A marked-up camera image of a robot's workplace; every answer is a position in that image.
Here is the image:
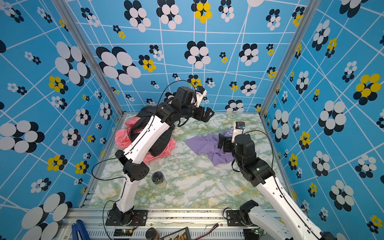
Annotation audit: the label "purple cloth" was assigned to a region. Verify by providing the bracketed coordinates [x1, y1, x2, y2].
[185, 134, 234, 166]

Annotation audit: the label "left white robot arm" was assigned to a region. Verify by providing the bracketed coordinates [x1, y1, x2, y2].
[109, 86, 214, 226]

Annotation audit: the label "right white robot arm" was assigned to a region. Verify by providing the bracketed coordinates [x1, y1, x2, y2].
[218, 134, 335, 240]

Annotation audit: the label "dark grey cloth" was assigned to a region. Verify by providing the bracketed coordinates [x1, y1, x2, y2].
[135, 103, 173, 130]

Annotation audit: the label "black denim cloth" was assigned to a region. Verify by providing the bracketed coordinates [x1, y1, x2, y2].
[149, 126, 174, 157]

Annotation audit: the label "pink patterned cloth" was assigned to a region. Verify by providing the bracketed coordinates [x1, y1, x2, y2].
[115, 117, 177, 163]

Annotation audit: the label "clear jar black lid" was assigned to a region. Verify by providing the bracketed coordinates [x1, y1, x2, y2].
[152, 171, 167, 190]

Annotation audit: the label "black keypad device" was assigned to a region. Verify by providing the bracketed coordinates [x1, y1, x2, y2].
[159, 227, 192, 240]

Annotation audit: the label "round dark cap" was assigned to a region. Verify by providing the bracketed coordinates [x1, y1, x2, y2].
[145, 227, 160, 240]

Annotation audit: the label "small circuit board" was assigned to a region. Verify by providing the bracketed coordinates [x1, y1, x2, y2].
[114, 229, 134, 237]

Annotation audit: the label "blue clamp tool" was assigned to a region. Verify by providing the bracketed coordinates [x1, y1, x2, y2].
[72, 220, 91, 240]

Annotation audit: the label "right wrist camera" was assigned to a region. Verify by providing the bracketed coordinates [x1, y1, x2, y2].
[232, 122, 245, 143]

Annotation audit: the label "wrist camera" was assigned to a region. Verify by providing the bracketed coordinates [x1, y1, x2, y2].
[232, 122, 245, 143]
[195, 86, 207, 108]

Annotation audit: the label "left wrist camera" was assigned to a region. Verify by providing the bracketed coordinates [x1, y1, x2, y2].
[195, 86, 207, 108]

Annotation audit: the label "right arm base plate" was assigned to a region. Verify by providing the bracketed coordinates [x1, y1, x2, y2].
[223, 209, 258, 228]

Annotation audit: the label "red cable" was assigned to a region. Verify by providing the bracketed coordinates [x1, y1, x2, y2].
[191, 223, 220, 240]

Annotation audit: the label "aluminium front rail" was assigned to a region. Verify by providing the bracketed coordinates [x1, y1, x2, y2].
[56, 208, 259, 240]

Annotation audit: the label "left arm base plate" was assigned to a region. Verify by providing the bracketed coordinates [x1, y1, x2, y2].
[105, 210, 149, 227]

